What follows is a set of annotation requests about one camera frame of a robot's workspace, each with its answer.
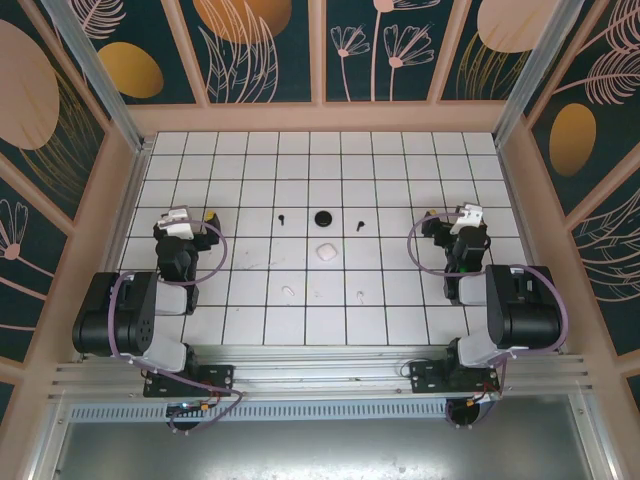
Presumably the arm base wiring bundle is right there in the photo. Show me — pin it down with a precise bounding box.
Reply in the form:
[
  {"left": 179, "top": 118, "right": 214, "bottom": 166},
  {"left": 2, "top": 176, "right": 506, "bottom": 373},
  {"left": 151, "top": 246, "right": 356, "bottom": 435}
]
[
  {"left": 164, "top": 397, "right": 216, "bottom": 435},
  {"left": 444, "top": 388, "right": 502, "bottom": 430}
]

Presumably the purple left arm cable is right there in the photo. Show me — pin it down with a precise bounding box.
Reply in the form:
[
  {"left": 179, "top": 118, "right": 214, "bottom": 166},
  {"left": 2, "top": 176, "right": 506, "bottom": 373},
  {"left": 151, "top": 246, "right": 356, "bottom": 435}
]
[{"left": 110, "top": 219, "right": 245, "bottom": 434}]

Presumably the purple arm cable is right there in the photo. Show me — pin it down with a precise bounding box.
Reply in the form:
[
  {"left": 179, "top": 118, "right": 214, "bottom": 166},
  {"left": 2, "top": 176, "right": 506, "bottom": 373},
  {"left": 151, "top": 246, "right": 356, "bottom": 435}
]
[
  {"left": 407, "top": 211, "right": 570, "bottom": 431},
  {"left": 110, "top": 219, "right": 245, "bottom": 434}
]

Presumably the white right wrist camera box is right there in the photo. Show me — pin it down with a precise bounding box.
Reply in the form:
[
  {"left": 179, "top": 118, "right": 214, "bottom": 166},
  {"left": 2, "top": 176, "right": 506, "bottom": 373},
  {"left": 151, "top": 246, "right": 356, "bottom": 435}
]
[{"left": 448, "top": 201, "right": 486, "bottom": 236}]

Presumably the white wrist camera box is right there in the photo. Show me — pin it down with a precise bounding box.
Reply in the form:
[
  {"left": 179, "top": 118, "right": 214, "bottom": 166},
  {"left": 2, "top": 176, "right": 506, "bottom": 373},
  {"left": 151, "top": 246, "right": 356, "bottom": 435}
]
[
  {"left": 157, "top": 206, "right": 196, "bottom": 239},
  {"left": 448, "top": 201, "right": 486, "bottom": 236}
]

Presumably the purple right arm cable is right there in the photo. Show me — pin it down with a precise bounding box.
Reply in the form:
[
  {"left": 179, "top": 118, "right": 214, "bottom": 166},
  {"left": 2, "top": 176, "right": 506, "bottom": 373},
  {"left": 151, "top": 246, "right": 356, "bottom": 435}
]
[{"left": 407, "top": 211, "right": 570, "bottom": 431}]

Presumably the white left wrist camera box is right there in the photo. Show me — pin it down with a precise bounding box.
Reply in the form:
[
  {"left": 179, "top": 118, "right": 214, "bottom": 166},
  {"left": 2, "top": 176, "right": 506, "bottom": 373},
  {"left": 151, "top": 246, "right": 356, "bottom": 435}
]
[{"left": 157, "top": 206, "right": 196, "bottom": 239}]

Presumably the aluminium side rail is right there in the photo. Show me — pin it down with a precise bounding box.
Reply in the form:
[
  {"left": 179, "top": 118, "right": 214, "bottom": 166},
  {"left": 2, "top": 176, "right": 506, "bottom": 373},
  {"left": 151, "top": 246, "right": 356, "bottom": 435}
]
[{"left": 77, "top": 142, "right": 151, "bottom": 364}]

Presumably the aluminium corner post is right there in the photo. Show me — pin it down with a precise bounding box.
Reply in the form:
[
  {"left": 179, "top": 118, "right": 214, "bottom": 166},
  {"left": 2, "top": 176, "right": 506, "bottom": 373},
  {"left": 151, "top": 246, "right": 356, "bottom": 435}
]
[
  {"left": 492, "top": 0, "right": 601, "bottom": 146},
  {"left": 39, "top": 0, "right": 154, "bottom": 156}
]

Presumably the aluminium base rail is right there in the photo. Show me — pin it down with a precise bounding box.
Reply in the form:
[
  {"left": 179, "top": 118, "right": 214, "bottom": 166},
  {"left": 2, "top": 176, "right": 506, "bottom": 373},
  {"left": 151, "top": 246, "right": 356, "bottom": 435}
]
[{"left": 47, "top": 343, "right": 594, "bottom": 401}]

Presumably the grey slotted cable duct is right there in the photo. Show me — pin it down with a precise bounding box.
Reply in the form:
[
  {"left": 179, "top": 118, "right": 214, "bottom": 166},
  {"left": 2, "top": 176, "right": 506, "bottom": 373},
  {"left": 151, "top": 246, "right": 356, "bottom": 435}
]
[{"left": 67, "top": 402, "right": 501, "bottom": 422}]

